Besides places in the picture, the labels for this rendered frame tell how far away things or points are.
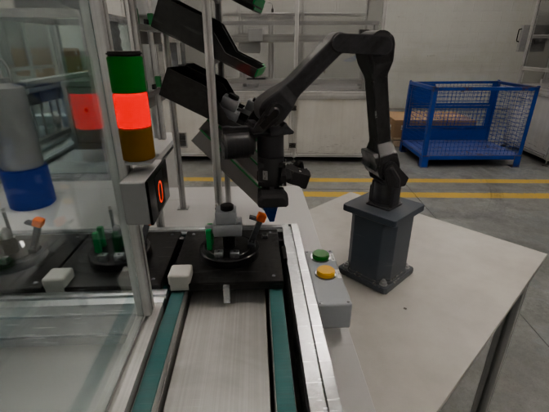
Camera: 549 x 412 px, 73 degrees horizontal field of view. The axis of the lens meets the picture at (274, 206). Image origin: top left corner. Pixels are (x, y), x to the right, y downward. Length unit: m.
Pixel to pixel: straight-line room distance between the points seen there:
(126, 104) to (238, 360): 0.46
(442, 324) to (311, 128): 4.11
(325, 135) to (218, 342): 4.30
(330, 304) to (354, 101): 4.23
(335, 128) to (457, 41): 5.64
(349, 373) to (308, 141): 4.27
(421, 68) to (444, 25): 0.96
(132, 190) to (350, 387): 0.51
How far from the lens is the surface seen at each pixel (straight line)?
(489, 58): 10.38
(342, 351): 0.81
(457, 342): 0.90
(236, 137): 0.76
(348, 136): 4.94
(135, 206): 0.60
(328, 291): 0.79
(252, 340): 0.74
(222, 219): 0.83
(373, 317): 0.91
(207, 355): 0.73
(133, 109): 0.59
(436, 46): 9.87
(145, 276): 0.71
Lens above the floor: 1.42
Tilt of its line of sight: 23 degrees down
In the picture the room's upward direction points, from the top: straight up
